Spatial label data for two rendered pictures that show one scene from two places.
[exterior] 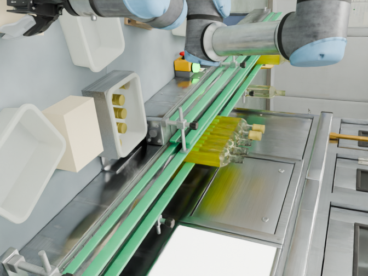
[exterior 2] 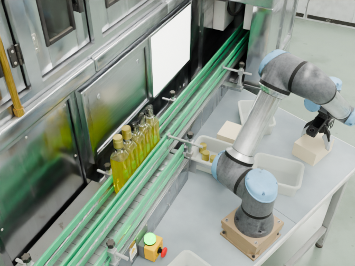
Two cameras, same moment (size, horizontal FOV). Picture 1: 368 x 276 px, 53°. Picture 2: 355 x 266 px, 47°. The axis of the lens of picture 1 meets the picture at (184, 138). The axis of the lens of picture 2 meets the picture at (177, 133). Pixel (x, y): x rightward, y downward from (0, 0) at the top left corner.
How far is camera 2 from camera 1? 228 cm
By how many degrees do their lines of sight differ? 97
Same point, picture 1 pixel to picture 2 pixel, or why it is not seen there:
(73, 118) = not seen: hidden behind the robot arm
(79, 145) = (235, 127)
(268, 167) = (99, 108)
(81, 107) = not seen: hidden behind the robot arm
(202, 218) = (146, 93)
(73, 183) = (206, 132)
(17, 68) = (279, 146)
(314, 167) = (83, 78)
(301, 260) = (151, 19)
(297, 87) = not seen: outside the picture
